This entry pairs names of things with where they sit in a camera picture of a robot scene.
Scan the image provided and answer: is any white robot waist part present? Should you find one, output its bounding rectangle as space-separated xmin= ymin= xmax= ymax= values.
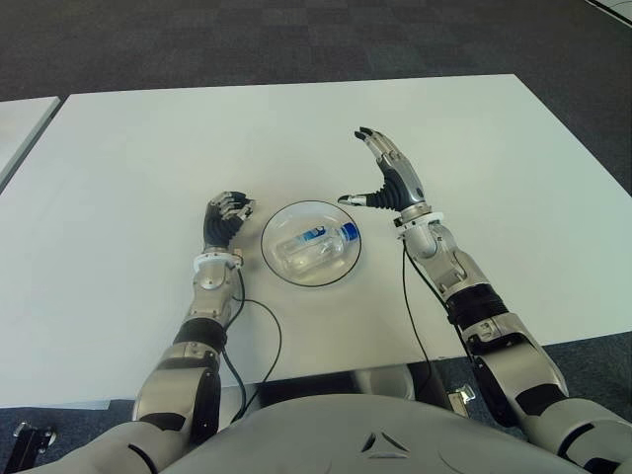
xmin=352 ymin=364 xmax=416 ymax=402

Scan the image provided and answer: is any white neighbouring table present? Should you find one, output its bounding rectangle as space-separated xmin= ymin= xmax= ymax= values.
xmin=0 ymin=96 xmax=63 ymax=192

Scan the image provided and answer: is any white plate with black rim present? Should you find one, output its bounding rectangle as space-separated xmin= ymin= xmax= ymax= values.
xmin=260 ymin=198 xmax=366 ymax=290

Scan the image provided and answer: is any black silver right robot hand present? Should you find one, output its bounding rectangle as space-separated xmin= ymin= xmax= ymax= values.
xmin=337 ymin=125 xmax=429 ymax=214

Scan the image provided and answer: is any clear water bottle blue cap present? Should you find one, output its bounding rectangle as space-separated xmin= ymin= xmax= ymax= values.
xmin=270 ymin=221 xmax=359 ymax=273

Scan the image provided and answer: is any black stand with casters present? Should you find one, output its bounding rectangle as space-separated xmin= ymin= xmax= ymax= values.
xmin=0 ymin=420 xmax=57 ymax=474

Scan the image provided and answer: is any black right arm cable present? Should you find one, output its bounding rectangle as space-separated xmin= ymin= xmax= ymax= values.
xmin=400 ymin=235 xmax=446 ymax=399

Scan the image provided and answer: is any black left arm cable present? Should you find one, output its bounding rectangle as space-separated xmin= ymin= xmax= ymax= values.
xmin=218 ymin=275 xmax=283 ymax=422

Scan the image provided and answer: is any small metal bracket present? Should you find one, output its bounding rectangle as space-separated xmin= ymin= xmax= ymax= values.
xmin=445 ymin=385 xmax=477 ymax=414

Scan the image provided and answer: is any grey robot torso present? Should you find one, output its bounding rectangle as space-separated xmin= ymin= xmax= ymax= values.
xmin=14 ymin=392 xmax=632 ymax=474

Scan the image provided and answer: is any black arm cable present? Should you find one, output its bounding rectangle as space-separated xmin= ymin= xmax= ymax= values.
xmin=400 ymin=235 xmax=446 ymax=399
xmin=218 ymin=275 xmax=283 ymax=422

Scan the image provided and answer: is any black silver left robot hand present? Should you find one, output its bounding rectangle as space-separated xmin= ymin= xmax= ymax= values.
xmin=202 ymin=190 xmax=256 ymax=255

